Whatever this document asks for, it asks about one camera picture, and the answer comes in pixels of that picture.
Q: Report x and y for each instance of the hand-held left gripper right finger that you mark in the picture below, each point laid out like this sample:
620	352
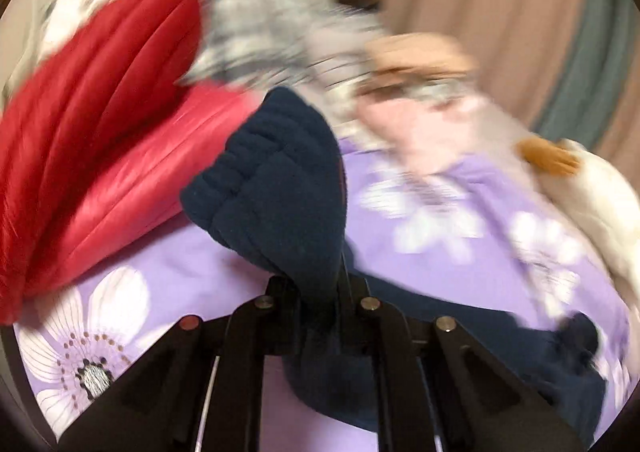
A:
357	288

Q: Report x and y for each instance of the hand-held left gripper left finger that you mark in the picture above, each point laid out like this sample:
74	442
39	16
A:
278	291

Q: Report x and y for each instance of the navy blue fleece garment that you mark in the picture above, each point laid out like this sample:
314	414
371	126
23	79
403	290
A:
280	172

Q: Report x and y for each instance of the purple floral bed sheet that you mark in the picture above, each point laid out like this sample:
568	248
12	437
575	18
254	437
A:
425	272

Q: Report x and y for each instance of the pink garment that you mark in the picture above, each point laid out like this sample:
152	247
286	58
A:
400	127

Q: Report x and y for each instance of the red puffer jacket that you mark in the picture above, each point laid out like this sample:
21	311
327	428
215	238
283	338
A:
100	132

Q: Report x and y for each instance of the peach cloth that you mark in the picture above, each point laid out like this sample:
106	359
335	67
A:
415	50

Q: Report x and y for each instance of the white goose plush toy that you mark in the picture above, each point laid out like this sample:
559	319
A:
600	202

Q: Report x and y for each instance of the teal curtain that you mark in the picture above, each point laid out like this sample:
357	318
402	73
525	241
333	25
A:
595	57

